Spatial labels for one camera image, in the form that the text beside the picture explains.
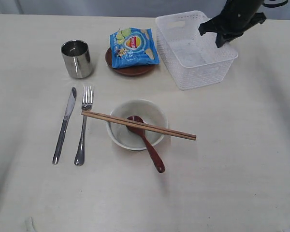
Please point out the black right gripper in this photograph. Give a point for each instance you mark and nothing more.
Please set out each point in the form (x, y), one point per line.
(230, 26)

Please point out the white plastic woven basket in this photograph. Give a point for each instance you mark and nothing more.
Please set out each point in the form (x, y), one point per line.
(192, 60)

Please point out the blue chips bag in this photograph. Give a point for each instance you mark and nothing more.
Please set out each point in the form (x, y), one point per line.
(133, 47)

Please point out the brown wooden plate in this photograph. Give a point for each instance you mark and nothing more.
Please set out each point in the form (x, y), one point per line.
(129, 71)

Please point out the beige ceramic bowl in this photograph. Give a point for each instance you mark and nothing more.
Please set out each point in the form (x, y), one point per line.
(150, 114)

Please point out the brown wooden chopstick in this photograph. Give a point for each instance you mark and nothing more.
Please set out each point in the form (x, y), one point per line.
(140, 127)
(140, 124)

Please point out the reddish wooden spoon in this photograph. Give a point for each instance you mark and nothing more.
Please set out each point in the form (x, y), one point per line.
(151, 150)

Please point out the steel metal cup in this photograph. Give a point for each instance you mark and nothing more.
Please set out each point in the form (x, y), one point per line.
(77, 59)

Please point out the silver metal fork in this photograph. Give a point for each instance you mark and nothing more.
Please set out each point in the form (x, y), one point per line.
(87, 103)

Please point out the silver metal knife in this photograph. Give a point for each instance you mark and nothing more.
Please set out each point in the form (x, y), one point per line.
(67, 115)

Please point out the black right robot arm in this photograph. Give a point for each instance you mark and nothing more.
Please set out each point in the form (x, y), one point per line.
(241, 6)

